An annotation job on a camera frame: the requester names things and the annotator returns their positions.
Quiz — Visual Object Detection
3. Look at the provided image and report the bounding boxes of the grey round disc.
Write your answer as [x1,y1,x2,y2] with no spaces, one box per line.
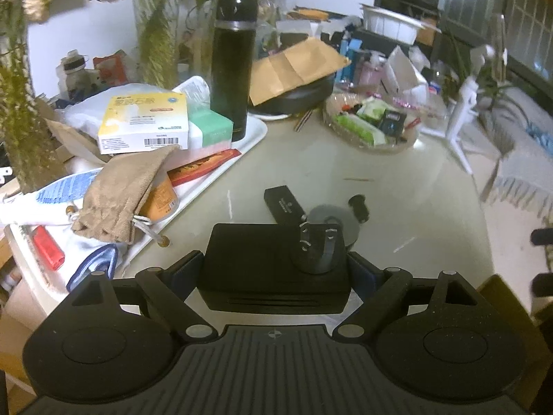
[306,204,362,249]

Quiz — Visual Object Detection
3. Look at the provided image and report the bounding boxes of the small glass jar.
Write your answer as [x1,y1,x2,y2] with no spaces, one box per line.
[56,49,93,100]

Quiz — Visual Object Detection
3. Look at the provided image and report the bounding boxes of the white plastic bag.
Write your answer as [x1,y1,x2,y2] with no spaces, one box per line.
[380,45,433,104]

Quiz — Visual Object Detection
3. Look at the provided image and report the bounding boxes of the grey fringed blanket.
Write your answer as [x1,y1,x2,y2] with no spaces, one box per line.
[479,86,553,221]

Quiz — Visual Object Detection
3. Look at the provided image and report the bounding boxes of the red lighter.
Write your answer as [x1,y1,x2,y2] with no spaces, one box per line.
[30,225,65,271]

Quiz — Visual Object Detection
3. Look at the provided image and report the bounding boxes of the white plate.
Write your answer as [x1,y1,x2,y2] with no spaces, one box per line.
[248,110,292,121]

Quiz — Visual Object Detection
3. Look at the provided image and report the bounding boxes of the yellow white carton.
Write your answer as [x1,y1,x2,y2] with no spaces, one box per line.
[97,92,191,155]

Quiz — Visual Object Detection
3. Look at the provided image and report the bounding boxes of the glass bowl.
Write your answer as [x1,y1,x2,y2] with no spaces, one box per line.
[323,91,421,153]

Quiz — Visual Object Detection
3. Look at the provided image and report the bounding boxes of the pink soap bottle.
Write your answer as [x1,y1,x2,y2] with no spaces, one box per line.
[360,52,385,85]

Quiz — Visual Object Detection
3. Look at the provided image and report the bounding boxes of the white plastic container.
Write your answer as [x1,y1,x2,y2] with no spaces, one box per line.
[360,3,441,45]

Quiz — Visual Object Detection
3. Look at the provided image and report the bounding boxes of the brown paper envelope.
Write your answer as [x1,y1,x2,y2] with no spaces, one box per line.
[249,37,352,107]

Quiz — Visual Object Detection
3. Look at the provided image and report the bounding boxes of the black thermos bottle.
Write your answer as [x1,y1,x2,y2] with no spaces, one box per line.
[209,0,259,142]

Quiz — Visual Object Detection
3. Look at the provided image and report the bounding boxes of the beige drawstring pouch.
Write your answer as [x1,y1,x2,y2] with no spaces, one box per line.
[71,145,180,243]

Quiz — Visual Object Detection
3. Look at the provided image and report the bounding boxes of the glass vase with dried flowers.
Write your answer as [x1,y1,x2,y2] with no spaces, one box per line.
[0,0,126,193]

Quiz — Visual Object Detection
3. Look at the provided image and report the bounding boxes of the glass vase with green stems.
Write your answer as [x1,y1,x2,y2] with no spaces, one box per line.
[132,0,182,89]

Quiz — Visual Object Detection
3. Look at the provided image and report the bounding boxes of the white tray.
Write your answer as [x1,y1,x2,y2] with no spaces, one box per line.
[4,112,269,312]

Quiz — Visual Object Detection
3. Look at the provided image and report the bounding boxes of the slim black box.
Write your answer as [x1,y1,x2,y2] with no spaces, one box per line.
[263,185,307,227]

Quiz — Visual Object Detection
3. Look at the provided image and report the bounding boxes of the green tissue pack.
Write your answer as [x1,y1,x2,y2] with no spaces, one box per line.
[188,108,235,150]

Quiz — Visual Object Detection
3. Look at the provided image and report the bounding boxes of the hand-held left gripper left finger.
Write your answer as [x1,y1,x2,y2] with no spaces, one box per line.
[69,250,219,343]

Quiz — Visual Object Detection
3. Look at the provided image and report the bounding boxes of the red flat packet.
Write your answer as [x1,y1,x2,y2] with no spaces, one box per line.
[166,149,242,186]

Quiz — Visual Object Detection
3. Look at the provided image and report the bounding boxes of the black snack packet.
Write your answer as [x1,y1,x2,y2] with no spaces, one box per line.
[376,110,407,142]

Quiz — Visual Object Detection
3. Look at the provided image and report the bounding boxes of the white green packet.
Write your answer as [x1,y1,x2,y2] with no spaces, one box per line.
[356,97,390,124]

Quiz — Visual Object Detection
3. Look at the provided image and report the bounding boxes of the blue white pouch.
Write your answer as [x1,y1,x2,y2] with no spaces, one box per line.
[67,244,119,292]

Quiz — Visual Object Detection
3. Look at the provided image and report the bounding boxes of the black power adapter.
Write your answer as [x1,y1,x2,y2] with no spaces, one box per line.
[199,214,352,314]

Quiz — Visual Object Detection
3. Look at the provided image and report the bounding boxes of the white blue printed bag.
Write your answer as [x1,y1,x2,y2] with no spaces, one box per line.
[0,168,104,225]

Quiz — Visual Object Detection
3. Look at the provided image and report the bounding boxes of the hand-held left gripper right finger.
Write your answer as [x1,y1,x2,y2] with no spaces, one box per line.
[332,251,482,343]

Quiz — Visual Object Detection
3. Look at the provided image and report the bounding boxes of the black zip case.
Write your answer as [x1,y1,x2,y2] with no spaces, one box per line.
[259,73,337,116]

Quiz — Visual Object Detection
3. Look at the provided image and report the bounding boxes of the white gimbal tripod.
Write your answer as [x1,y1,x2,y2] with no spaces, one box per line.
[421,43,508,204]

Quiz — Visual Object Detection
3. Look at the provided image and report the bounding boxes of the brown cardboard box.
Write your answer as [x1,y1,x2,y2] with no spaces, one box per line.
[475,273,553,415]

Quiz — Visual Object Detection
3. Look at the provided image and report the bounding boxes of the orange packet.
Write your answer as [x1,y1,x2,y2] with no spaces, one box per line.
[140,170,180,223]

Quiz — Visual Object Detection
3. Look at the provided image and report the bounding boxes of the blue product box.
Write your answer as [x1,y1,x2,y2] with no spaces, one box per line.
[341,37,364,83]

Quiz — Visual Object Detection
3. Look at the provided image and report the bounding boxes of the green wipes pack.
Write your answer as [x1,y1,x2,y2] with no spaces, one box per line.
[335,113,387,147]

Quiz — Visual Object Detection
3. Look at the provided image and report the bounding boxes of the white plastic packet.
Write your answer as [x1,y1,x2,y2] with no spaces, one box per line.
[173,75,212,115]

